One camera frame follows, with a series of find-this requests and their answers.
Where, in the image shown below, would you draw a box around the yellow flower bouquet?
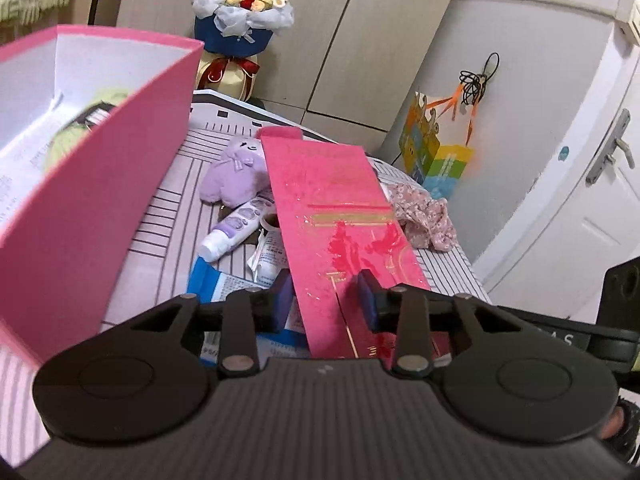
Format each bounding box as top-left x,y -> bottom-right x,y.
185,0 -> 295,103

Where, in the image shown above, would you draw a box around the colourful gift bag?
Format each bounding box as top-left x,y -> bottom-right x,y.
397,85 -> 483,201

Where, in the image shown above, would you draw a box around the black hair ties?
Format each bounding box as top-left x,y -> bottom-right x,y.
459,52 -> 501,107

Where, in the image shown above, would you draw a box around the pink fabric piece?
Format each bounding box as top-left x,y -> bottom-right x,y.
257,126 -> 304,142

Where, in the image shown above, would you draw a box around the white purple cream tube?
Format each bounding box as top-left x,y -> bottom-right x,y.
200,195 -> 276,263

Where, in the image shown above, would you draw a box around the purple plush toy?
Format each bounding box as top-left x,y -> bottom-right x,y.
199,136 -> 273,208

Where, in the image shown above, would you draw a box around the metal door handle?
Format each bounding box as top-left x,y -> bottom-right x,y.
585,109 -> 636,186

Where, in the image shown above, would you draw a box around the light green soft item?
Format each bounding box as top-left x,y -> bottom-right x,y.
42,87 -> 133,176

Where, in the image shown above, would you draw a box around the pink floral scrunchie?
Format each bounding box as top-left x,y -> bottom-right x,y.
382,182 -> 457,252

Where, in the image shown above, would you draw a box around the blue white packet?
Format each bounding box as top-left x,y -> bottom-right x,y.
187,255 -> 312,361

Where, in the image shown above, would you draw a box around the long red envelope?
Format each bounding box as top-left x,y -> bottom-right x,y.
260,137 -> 451,361

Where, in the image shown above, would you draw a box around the beige wardrobe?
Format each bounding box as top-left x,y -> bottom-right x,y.
117,0 -> 468,148

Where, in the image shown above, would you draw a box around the white door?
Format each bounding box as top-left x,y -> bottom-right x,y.
470,0 -> 640,311

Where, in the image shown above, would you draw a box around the pink cardboard box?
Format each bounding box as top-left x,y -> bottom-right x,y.
0,25 -> 206,366

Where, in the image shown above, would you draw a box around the white printed paper sheet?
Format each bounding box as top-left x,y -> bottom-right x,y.
0,90 -> 66,231

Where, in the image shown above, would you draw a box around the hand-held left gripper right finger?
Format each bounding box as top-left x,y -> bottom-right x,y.
356,269 -> 506,377

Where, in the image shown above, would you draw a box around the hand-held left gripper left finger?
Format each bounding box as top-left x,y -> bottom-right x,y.
131,271 -> 294,376

